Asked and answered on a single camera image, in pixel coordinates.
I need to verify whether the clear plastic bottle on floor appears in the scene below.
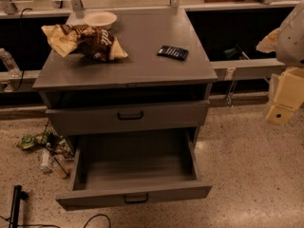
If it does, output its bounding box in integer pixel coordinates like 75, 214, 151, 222
40, 149, 50, 174

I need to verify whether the black drawer handle lower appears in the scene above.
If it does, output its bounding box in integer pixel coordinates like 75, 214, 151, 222
123, 193, 149, 204

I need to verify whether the clear plastic water bottle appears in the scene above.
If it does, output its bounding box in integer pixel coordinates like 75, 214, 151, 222
0, 48, 22, 78

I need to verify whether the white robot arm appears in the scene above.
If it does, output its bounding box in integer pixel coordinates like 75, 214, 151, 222
256, 1, 304, 125

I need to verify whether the green snack bag on floor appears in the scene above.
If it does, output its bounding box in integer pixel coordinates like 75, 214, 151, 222
17, 133, 51, 150

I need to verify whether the grey drawer cabinet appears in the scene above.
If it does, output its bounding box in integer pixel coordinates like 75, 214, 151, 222
32, 8, 219, 212

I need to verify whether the black drawer handle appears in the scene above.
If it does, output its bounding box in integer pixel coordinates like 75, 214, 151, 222
123, 193, 149, 204
117, 111, 144, 121

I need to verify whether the open grey lower drawer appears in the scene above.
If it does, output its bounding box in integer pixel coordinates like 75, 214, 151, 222
56, 128, 212, 211

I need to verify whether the black drawer handle upper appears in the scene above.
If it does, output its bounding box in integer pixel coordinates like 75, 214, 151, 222
117, 111, 144, 121

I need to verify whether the black stand on floor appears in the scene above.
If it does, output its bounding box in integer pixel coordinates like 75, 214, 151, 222
9, 185, 29, 228

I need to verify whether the black cable on floor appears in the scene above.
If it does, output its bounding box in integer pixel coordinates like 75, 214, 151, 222
0, 214, 112, 228

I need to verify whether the white paper bowl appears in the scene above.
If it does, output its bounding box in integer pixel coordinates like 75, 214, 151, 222
83, 11, 117, 29

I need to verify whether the closed grey upper drawer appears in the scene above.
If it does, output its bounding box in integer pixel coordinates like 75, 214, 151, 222
47, 100, 210, 136

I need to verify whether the grey metal rail right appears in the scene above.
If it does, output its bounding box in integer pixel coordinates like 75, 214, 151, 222
211, 58, 286, 81

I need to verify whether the brown chip bag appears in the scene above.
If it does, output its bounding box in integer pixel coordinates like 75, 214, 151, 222
42, 25, 128, 62

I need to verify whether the clear plastic cup on floor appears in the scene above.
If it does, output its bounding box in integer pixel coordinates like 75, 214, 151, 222
48, 155, 68, 179

